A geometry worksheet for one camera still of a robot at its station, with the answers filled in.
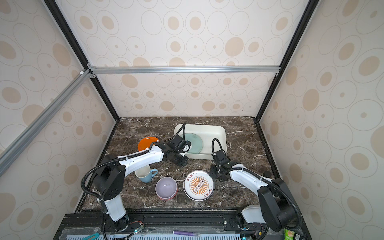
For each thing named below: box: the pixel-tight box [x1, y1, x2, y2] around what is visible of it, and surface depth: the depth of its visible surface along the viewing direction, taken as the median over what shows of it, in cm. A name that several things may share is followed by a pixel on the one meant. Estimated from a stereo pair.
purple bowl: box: [155, 176, 178, 201], surface depth 81 cm
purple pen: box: [172, 230, 200, 236], surface depth 72 cm
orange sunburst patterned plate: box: [183, 169, 216, 202], surface depth 87 cm
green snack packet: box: [284, 228, 301, 240], surface depth 70 cm
